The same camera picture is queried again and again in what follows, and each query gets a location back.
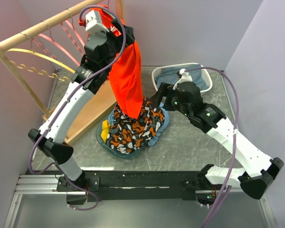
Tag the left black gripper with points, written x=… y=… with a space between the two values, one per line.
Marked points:
x=119 y=39

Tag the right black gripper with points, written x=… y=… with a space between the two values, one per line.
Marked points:
x=165 y=90

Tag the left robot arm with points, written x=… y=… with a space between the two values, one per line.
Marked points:
x=102 y=49

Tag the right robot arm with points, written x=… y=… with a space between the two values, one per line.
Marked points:
x=258 y=169

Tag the pink hanger right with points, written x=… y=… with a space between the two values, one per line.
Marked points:
x=73 y=35

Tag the pink hanger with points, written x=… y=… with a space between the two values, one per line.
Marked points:
x=73 y=35
x=47 y=51

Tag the patterned black orange shorts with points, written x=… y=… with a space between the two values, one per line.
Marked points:
x=127 y=134

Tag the pink hanger left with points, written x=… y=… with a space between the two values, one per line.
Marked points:
x=47 y=51

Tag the yellow hanger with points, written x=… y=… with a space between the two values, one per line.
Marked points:
x=38 y=64

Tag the blue-grey cloth in basket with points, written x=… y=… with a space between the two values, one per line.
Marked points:
x=171 y=74

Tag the white plastic basket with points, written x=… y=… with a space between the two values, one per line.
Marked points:
x=204 y=76

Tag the wooden clothes rack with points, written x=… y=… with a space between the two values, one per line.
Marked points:
x=94 y=110

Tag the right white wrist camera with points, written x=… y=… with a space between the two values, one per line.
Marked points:
x=183 y=77

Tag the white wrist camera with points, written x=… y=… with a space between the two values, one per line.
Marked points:
x=93 y=23
x=183 y=77

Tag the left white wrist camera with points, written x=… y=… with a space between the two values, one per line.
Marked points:
x=93 y=23

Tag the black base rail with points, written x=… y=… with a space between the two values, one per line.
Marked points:
x=137 y=185

